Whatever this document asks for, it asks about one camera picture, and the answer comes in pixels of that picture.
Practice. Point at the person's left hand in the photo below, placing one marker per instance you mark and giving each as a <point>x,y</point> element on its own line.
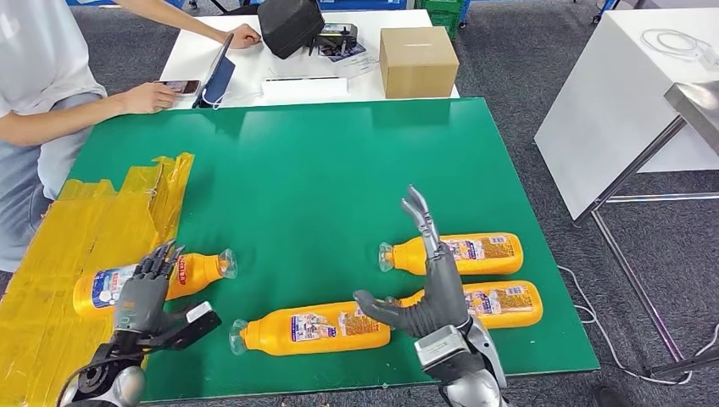
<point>245,36</point>

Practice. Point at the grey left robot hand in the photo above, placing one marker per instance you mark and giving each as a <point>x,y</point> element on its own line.
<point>140,306</point>

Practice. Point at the person's right hand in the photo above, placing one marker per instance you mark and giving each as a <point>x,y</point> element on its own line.
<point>146,98</point>

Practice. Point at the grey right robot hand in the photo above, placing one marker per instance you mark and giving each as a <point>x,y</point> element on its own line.
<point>446,292</point>

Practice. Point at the orange detergent bottle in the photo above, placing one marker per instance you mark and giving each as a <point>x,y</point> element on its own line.
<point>517,306</point>
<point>494,255</point>
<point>269,337</point>
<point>196,269</point>

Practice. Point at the person's right forearm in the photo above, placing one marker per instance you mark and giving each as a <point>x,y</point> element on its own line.
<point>62,121</point>

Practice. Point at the person's left forearm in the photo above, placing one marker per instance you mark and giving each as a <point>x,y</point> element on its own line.
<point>180,17</point>

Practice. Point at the smartphone with pink screen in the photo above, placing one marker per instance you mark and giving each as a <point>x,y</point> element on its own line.
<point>190,87</point>

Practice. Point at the black bag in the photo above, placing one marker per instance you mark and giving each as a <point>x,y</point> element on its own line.
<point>289,25</point>

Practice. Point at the tablet in blue case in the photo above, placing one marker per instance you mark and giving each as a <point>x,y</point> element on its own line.
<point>219,76</point>

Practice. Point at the flat white box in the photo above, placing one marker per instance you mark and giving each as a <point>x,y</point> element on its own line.
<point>303,90</point>

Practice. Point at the black controller device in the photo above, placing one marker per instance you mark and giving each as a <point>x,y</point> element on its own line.
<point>337,36</point>

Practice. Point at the yellow taped cardboard sheet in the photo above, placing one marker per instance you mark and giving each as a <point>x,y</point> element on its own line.
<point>67,236</point>

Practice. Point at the clear sleeve with papers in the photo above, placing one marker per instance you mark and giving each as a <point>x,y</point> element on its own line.
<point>354,62</point>

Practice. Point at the blue metal rack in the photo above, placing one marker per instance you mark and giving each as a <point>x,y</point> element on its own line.
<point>359,3</point>

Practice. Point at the person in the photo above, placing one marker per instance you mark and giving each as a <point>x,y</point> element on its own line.
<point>33,56</point>

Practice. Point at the brown cardboard box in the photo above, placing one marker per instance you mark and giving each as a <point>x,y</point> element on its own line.
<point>418,64</point>

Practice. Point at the green plastic crate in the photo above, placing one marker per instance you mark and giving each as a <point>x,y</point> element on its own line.
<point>444,14</point>

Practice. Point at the white table with metal legs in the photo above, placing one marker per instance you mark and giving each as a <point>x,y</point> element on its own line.
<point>606,101</point>

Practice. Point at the stainless steel plate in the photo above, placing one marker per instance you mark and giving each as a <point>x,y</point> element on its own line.
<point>696,101</point>

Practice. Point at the blue metal leg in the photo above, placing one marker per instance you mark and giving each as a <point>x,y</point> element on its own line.
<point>604,7</point>

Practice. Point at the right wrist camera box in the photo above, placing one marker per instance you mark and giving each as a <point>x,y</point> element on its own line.
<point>441,348</point>

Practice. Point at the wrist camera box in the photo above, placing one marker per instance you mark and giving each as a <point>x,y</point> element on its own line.
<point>194,328</point>
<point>441,348</point>

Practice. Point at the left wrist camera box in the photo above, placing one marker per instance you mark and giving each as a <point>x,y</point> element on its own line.
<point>194,328</point>

